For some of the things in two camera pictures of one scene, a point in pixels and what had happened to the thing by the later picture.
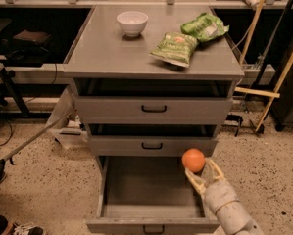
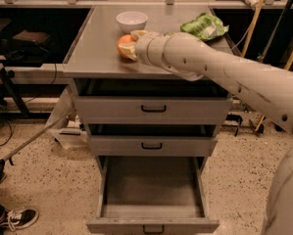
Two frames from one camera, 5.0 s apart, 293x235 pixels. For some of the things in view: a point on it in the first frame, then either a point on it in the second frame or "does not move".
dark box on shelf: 36,38 does not move
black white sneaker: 27,229 -> 18,218
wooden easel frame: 273,95 does not move
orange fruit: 193,160 -> 124,39
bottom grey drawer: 146,195 does not move
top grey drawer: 153,101 does not move
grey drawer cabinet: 153,80 does not move
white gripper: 219,194 -> 143,48
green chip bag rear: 205,26 does not move
